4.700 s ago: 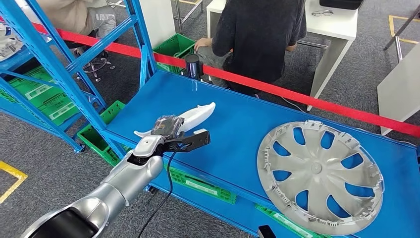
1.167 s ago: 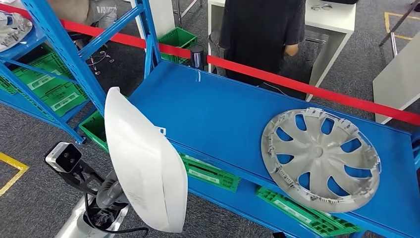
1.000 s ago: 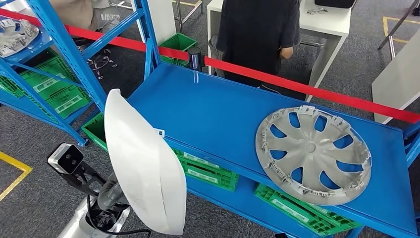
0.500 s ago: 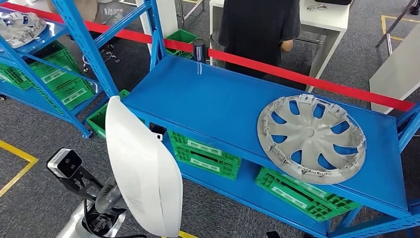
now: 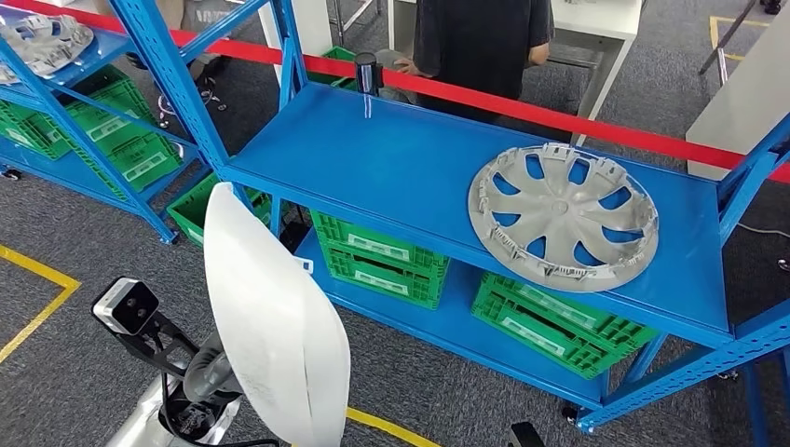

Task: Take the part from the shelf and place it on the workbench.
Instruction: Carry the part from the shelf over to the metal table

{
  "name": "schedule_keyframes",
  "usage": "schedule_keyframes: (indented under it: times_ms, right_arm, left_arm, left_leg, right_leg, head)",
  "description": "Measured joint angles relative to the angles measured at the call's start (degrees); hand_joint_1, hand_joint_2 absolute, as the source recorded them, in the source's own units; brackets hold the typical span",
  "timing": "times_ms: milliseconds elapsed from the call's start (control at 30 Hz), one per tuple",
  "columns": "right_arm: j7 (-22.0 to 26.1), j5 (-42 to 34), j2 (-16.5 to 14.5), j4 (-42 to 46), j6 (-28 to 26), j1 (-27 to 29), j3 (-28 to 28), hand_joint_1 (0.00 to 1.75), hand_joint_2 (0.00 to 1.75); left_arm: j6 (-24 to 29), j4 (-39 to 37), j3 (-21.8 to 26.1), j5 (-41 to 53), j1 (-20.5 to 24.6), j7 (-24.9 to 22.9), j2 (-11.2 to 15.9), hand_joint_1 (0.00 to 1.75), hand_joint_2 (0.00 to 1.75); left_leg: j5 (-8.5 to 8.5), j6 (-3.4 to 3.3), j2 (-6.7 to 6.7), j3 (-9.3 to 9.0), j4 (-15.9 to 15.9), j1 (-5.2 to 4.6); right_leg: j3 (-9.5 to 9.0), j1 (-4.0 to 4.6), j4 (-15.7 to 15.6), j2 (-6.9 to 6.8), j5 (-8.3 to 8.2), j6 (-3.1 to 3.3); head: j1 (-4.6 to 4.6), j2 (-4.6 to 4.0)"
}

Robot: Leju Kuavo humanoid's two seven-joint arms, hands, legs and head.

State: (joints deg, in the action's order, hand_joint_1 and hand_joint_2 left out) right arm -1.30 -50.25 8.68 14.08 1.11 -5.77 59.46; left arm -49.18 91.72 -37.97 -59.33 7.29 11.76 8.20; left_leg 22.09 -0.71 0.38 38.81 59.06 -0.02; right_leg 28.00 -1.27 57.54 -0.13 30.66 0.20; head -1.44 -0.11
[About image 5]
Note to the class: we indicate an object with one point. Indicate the black office chair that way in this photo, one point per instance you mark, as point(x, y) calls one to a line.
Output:
point(213, 98)

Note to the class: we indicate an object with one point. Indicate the yellow floor tape square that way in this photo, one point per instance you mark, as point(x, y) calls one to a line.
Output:
point(382, 424)
point(49, 271)

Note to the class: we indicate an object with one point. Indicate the black robot body part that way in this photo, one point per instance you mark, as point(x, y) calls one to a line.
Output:
point(524, 437)

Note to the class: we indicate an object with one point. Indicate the open green plastic crate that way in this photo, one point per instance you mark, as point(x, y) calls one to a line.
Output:
point(185, 216)
point(336, 54)

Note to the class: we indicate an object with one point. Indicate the white plastic car part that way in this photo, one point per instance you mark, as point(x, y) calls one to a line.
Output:
point(271, 321)

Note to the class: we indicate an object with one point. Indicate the person's hand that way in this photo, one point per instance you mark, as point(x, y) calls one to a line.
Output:
point(408, 66)

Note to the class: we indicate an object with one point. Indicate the red barrier belt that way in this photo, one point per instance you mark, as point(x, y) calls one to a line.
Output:
point(494, 102)

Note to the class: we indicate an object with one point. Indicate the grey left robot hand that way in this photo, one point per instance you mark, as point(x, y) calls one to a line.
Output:
point(213, 373)

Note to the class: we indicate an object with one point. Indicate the black wifi router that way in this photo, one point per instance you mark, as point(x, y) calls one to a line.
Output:
point(293, 237)

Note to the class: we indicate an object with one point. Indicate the steel table frame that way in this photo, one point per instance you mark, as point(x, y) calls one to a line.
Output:
point(722, 71)

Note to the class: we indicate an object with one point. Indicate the person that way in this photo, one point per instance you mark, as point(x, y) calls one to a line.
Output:
point(207, 15)
point(481, 43)

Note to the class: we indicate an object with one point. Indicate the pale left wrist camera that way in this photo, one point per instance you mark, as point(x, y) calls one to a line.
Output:
point(126, 305)

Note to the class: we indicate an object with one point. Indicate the silver wheel hubcap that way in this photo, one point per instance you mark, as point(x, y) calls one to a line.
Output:
point(43, 46)
point(558, 207)

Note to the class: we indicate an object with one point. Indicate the white desk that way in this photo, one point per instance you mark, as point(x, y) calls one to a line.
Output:
point(740, 105)
point(592, 18)
point(318, 24)

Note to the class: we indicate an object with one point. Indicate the black barrier post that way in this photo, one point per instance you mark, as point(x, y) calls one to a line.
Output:
point(368, 74)

